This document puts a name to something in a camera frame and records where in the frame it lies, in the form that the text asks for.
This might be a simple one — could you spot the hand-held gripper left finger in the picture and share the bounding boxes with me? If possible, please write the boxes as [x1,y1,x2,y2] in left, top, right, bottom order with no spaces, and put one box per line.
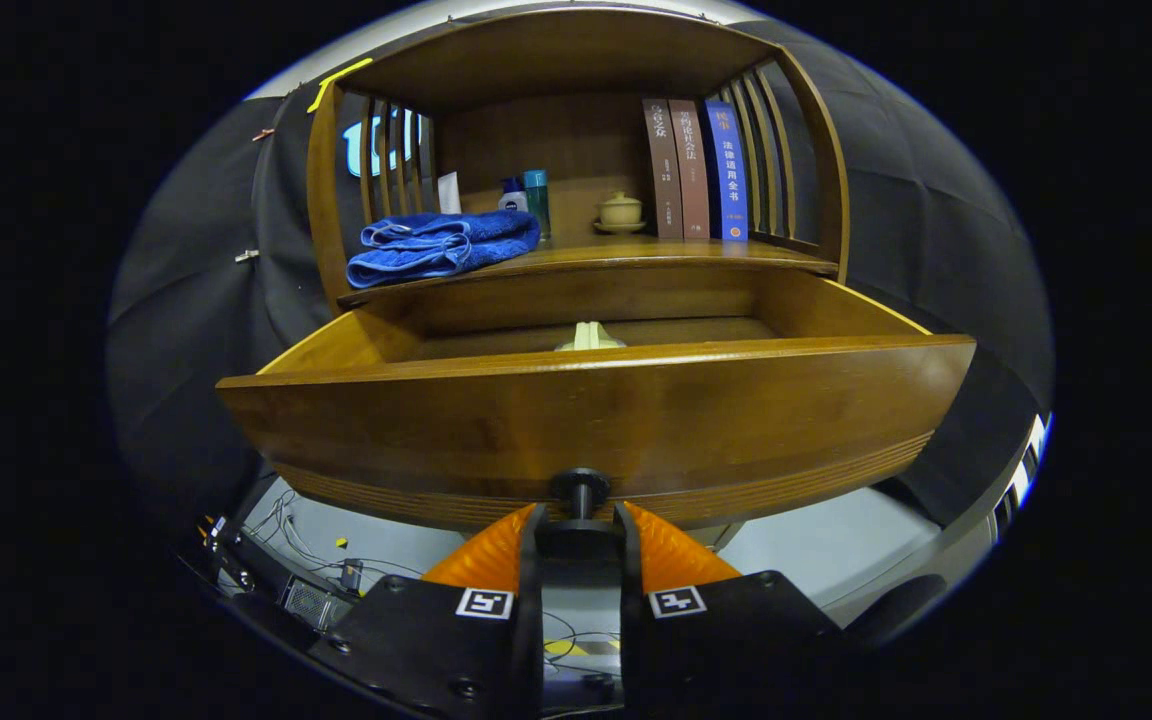
[311,503,545,720]

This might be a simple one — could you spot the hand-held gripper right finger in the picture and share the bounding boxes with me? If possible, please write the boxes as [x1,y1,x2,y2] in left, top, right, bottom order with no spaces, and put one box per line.
[614,502,842,716]

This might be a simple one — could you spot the wooden countertop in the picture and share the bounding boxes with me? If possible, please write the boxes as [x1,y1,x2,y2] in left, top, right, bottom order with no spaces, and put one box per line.
[341,235,837,306]

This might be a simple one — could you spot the wooden cabinet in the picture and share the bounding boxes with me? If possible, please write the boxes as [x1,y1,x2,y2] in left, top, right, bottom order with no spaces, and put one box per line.
[306,8,852,311]

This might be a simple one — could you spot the grey electronic box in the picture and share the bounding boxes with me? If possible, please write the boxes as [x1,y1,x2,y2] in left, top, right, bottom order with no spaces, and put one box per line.
[278,575,357,633]

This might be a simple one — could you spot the blue folded towel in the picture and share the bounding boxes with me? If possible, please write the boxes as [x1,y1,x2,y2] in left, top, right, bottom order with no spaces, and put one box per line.
[346,210,542,291]

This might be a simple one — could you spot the beige lidded teacup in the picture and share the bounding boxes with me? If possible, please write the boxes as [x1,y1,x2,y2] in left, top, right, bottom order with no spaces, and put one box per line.
[593,191,649,236]

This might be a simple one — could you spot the teal bottle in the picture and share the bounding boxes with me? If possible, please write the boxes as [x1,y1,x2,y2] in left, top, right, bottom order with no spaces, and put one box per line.
[523,169,552,241]

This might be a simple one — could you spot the blue book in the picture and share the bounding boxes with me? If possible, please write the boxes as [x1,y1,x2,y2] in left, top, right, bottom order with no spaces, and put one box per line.
[704,98,749,243]

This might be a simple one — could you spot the reddish brown book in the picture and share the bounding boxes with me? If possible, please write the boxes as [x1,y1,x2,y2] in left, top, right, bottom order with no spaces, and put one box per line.
[668,98,712,241]

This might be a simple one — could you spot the dark brown book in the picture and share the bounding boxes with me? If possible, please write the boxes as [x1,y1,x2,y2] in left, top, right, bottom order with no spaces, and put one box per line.
[642,98,685,241]

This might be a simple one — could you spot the thin floor cables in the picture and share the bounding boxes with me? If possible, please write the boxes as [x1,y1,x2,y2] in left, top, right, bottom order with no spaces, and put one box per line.
[246,490,422,593]

